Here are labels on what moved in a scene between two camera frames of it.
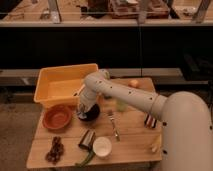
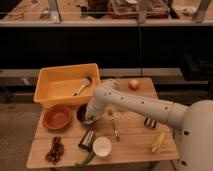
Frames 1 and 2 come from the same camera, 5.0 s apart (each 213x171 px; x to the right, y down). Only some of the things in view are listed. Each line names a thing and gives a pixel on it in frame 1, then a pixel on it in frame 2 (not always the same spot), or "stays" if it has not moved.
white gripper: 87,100 -> 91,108
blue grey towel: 82,115 -> 88,122
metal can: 87,139 stays
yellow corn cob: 156,148 stays
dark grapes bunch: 57,150 stays
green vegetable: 89,157 stays
